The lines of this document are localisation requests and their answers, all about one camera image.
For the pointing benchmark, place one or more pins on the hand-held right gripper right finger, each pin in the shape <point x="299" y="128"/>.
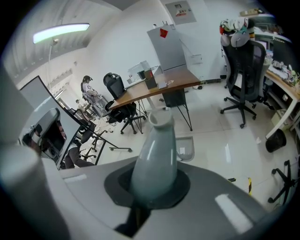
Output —
<point x="206" y="201"/>

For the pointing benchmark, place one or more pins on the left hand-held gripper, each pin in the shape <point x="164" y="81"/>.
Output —
<point x="39" y="136"/>

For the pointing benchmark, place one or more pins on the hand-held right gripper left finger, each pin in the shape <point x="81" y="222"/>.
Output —
<point x="93" y="187"/>

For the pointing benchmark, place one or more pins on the grey board on wheeled stand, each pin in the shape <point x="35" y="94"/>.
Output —
<point x="39" y="98"/>

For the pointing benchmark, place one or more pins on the black mesh office chair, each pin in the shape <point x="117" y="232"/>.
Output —
<point x="116" y="87"/>

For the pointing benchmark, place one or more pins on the crumpled white paper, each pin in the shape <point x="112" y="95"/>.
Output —
<point x="258" y="140"/>

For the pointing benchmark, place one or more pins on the black swivel chair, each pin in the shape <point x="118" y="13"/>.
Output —
<point x="287" y="178"/>

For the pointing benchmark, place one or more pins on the long ceiling light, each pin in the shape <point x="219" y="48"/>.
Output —
<point x="61" y="31"/>

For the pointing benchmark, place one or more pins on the wooden table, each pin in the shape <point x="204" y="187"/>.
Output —
<point x="140" y="91"/>

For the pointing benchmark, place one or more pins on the black waste bin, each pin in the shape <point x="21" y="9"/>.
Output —
<point x="276" y="141"/>

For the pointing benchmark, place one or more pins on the white printer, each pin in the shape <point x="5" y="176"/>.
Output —
<point x="138" y="69"/>

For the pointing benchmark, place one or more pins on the black pen holder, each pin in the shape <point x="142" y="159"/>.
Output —
<point x="141" y="74"/>

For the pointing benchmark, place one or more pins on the brown pen holder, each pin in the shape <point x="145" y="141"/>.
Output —
<point x="150" y="82"/>

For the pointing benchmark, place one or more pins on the black computer tower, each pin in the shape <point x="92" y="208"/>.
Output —
<point x="174" y="97"/>

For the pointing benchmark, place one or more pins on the white side desk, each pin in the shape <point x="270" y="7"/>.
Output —
<point x="156" y="70"/>

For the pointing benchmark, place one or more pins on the floor power strip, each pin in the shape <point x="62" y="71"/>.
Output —
<point x="198" y="87"/>

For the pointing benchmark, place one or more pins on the grey refrigerator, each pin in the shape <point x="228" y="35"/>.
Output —
<point x="168" y="51"/>

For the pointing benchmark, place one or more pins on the black chair with grey headrest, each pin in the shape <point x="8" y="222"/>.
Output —
<point x="243" y="70"/>

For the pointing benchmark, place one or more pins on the red paper diamond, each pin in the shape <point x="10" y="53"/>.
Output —
<point x="164" y="33"/>

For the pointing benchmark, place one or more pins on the wooden desk with white legs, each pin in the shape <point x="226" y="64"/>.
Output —
<point x="276" y="77"/>

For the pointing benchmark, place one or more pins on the black monitor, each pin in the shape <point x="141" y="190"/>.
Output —
<point x="282" y="54"/>

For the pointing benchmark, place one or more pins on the pink screen monitor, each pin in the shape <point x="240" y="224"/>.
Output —
<point x="263" y="45"/>

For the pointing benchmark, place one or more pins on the grey headrest pillow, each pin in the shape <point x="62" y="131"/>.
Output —
<point x="239" y="38"/>

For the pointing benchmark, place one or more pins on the colourful patterned garment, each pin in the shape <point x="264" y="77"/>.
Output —
<point x="232" y="24"/>

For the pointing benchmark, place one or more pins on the white storage shelf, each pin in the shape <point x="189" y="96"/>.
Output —
<point x="262" y="16"/>

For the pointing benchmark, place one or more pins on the grey wall electrical panel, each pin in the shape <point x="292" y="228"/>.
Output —
<point x="180" y="12"/>

